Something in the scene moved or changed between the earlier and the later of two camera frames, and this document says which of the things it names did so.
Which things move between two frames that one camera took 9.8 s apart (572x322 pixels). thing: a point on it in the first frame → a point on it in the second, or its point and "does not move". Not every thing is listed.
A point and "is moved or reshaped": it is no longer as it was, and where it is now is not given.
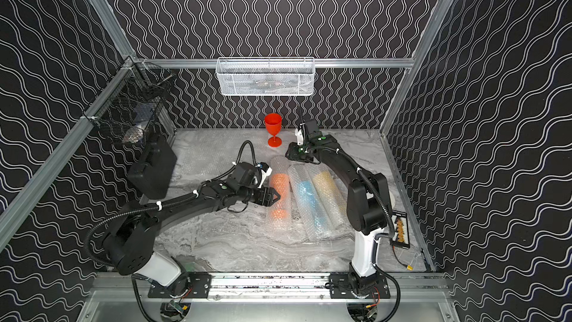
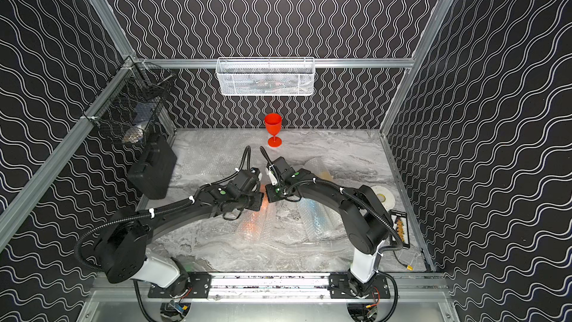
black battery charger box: x=401 y=236 does not move
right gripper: x=292 y=154 → x=270 y=195
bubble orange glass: x=280 y=214 is moved or reshaped
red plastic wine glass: x=273 y=122 does not move
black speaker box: x=152 y=172 does not move
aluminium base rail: x=165 y=288 does not move
